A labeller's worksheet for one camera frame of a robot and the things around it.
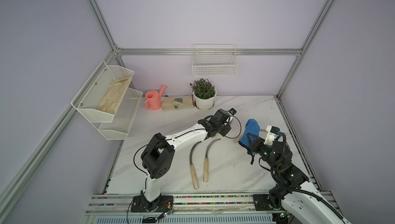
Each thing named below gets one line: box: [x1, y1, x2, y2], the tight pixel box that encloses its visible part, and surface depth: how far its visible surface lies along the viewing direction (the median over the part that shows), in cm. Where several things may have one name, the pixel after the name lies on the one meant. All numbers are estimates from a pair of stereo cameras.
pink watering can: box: [144, 85, 167, 111], surface depth 110 cm
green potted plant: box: [189, 78, 216, 100], surface depth 103 cm
